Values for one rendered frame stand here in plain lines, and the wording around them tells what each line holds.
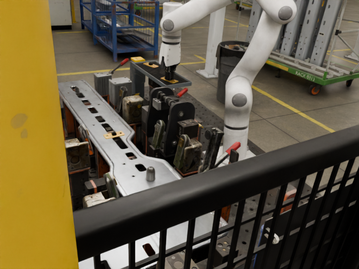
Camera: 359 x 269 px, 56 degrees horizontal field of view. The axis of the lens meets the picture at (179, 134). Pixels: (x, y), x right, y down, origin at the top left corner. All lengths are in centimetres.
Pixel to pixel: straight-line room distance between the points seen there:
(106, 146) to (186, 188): 113
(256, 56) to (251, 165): 125
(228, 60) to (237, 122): 261
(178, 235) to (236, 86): 76
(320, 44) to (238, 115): 403
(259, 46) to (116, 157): 75
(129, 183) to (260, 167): 90
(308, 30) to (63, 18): 507
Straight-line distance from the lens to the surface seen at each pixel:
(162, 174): 120
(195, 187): 25
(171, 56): 154
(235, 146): 114
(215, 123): 228
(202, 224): 102
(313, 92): 520
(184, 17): 142
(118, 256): 93
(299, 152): 31
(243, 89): 150
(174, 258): 85
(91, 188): 117
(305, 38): 569
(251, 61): 153
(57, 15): 812
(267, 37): 151
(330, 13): 546
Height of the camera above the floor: 170
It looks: 28 degrees down
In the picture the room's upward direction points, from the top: 4 degrees clockwise
